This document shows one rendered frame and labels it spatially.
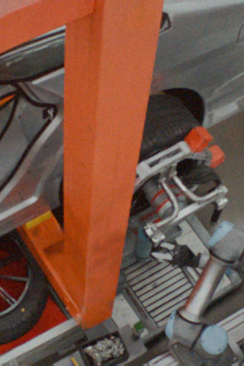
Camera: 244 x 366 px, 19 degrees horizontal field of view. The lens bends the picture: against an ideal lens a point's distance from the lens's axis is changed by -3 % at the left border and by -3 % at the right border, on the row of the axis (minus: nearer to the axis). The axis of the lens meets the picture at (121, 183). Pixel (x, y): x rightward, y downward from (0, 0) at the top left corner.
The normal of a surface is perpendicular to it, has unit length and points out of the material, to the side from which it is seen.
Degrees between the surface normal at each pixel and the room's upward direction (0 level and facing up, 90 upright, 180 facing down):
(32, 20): 90
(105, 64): 90
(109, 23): 90
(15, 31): 90
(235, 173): 0
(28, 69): 66
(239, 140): 0
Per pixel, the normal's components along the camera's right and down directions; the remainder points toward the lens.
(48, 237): 0.07, -0.49
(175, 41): 0.55, 0.66
